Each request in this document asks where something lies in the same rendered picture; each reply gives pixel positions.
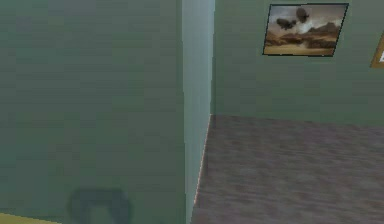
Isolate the black framed landscape picture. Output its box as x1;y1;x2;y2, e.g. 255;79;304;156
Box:
261;2;350;58

